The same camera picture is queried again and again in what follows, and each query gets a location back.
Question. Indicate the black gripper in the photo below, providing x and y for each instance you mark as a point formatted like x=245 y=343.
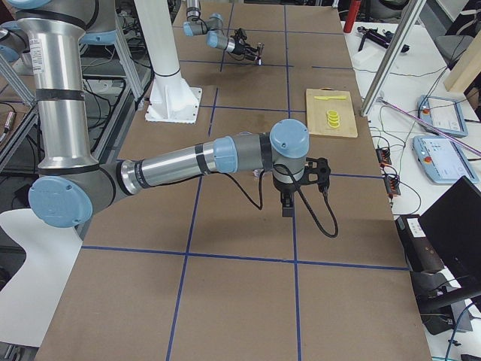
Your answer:
x=282 y=186
x=239 y=48

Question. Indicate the steel double jigger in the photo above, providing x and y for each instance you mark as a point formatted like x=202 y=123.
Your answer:
x=260 y=48

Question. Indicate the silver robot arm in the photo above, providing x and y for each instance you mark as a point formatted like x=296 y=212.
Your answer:
x=213 y=29
x=73 y=185

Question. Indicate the yellow plastic knife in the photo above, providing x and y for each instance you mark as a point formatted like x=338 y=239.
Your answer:
x=326 y=98

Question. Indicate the bamboo cutting board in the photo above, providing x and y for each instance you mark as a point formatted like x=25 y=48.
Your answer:
x=317 y=121

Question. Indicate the orange circuit board upper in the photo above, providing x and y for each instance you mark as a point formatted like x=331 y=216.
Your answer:
x=383 y=155

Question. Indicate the orange circuit board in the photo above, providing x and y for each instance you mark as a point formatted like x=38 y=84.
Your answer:
x=383 y=155
x=392 y=182

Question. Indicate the orange circuit board lower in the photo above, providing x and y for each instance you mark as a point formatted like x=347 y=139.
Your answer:
x=392 y=182

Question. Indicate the red bottle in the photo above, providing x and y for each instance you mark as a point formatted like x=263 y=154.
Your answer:
x=351 y=15

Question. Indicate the white plastic block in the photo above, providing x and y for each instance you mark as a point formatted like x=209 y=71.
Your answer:
x=362 y=57

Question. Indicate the black hand tool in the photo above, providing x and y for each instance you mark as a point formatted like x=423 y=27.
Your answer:
x=383 y=39

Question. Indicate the metal rod with purple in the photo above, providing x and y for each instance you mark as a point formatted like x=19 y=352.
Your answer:
x=429 y=126

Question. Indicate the black box device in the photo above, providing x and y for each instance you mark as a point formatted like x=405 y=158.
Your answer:
x=420 y=253

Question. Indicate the near teach pendant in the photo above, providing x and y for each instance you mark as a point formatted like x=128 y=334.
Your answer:
x=442 y=160

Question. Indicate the teach pendant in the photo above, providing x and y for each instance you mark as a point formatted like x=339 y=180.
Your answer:
x=442 y=113
x=442 y=160

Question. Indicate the black laptop monitor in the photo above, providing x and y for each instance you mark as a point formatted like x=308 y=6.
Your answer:
x=452 y=225

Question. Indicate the far teach pendant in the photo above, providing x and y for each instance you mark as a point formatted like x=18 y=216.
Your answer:
x=442 y=113

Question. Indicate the wooden plank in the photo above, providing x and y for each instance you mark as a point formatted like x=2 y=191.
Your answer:
x=466 y=69

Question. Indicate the white chair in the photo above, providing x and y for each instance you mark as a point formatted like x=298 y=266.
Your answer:
x=30 y=298

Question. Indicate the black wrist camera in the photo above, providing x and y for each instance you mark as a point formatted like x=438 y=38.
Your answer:
x=316 y=171
x=240 y=35

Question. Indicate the white pedestal column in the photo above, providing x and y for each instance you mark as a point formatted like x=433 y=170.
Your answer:
x=171 y=99

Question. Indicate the aluminium frame post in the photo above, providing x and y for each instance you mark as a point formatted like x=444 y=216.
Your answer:
x=407 y=21

